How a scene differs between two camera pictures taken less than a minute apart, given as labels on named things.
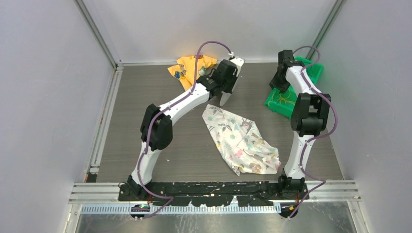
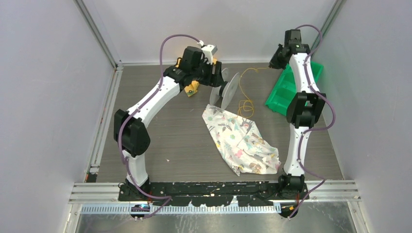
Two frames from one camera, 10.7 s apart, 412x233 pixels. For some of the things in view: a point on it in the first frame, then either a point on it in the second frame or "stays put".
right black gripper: [275, 83] → [275, 63]
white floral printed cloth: [244, 148] stays put
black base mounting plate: [214, 194] stays put
